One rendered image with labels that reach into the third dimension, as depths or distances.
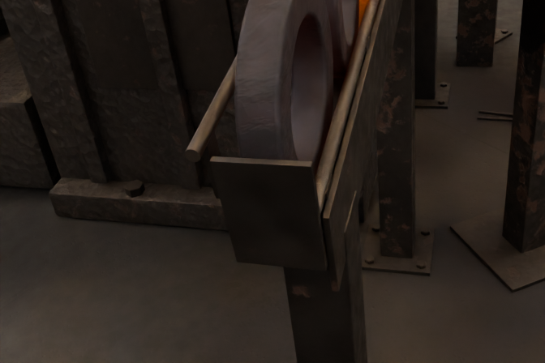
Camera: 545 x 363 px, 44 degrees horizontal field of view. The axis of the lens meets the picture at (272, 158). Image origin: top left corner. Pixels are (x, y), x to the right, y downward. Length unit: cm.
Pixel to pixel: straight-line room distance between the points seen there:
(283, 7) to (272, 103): 7
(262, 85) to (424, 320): 82
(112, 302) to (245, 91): 93
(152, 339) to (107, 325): 10
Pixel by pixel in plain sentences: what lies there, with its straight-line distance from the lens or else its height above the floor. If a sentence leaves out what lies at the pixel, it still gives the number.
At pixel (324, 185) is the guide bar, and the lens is 51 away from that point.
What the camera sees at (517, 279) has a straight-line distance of 129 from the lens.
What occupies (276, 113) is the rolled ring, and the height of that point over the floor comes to 67.
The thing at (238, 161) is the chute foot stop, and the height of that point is 63.
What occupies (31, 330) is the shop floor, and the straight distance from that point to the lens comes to 136.
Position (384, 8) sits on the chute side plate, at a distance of 75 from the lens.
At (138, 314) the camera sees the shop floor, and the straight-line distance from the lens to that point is 130.
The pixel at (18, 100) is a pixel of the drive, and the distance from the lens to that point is 161.
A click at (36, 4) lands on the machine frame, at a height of 50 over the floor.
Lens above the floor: 89
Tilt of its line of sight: 33 degrees down
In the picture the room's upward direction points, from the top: 8 degrees counter-clockwise
